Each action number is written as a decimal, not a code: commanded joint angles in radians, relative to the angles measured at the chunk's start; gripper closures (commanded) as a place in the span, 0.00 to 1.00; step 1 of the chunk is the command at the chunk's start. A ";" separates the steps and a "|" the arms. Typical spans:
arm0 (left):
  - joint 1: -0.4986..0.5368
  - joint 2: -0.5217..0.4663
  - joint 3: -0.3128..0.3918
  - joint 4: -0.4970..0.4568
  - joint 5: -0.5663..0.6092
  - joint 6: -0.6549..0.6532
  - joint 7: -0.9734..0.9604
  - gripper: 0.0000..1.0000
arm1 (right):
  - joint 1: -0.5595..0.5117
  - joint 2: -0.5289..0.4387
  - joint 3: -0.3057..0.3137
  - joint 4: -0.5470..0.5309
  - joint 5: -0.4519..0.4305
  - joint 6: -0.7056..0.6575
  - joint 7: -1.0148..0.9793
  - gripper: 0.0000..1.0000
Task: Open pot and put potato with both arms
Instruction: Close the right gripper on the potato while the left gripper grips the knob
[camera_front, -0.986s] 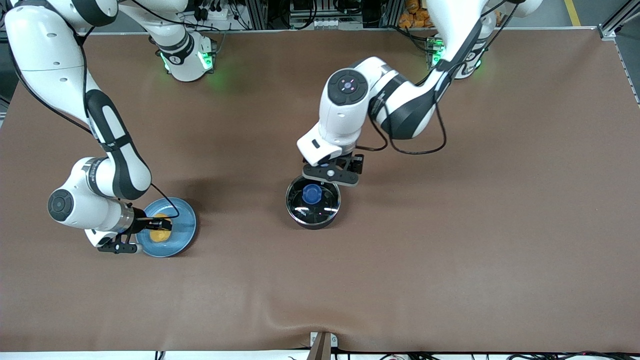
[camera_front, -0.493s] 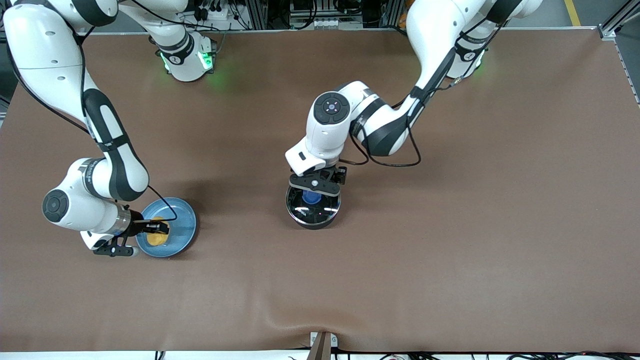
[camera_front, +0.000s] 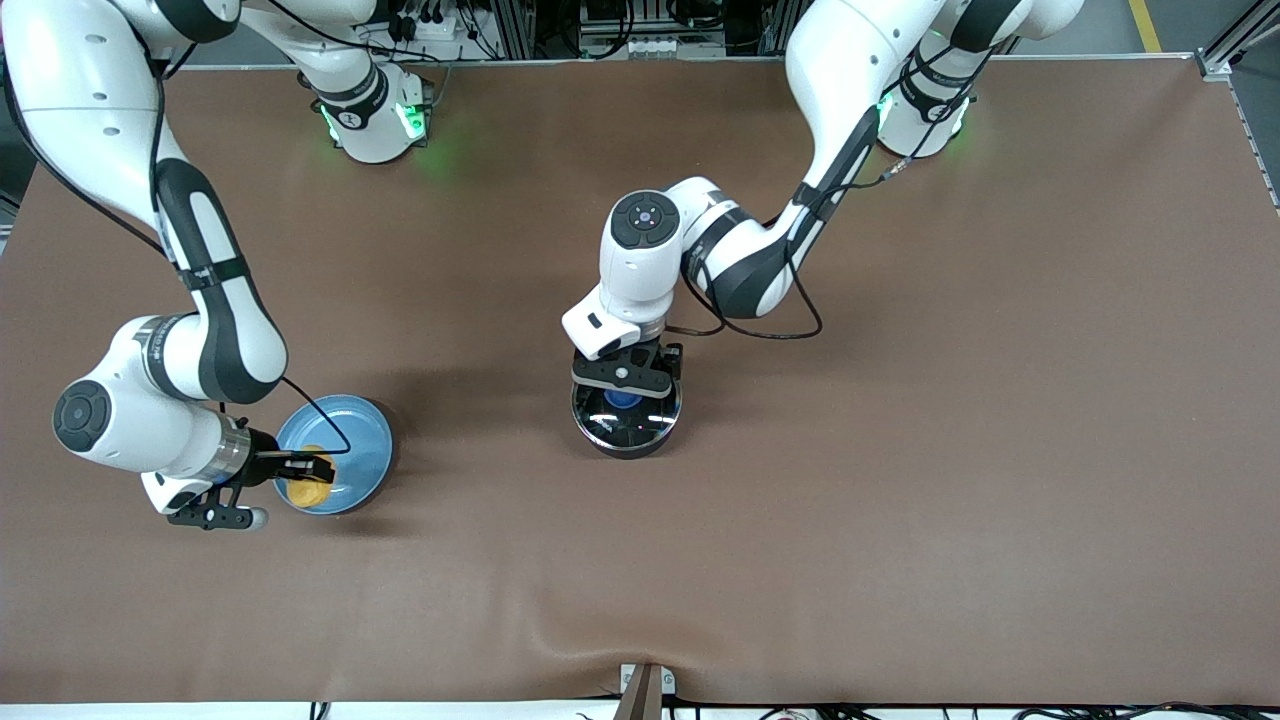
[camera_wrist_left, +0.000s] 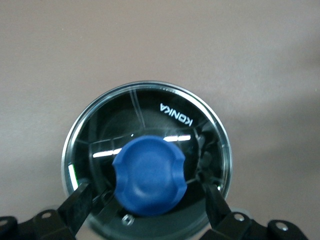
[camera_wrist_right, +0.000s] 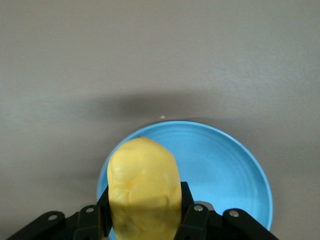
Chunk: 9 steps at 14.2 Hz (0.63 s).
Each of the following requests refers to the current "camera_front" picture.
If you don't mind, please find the yellow potato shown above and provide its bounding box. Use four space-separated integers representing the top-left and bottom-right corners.
285 445 337 508

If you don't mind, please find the glass lid with blue knob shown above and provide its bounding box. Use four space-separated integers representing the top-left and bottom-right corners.
573 378 683 449

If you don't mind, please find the light blue plate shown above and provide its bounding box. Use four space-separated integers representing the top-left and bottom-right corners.
273 394 394 516

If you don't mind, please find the brown table cover mat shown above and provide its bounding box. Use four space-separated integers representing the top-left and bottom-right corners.
0 55 1280 707

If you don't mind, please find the white power strip with plugs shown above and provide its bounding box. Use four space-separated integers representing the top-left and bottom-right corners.
385 8 473 49

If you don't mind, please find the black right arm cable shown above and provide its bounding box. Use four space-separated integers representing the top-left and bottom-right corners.
0 40 353 459

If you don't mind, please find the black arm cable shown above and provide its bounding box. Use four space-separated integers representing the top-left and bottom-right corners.
663 90 913 342
0 40 353 459

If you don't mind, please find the dark pot with blue handle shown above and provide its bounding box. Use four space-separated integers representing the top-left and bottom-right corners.
571 380 685 461

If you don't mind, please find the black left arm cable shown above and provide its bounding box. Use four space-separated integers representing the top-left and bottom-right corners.
663 90 913 342

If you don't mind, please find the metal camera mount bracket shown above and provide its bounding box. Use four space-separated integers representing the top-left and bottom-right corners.
618 663 677 720

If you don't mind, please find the aluminium frame post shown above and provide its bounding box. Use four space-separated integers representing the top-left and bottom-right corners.
495 0 542 59

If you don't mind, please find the aluminium corner frame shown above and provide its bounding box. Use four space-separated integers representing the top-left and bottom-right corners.
1195 0 1280 83

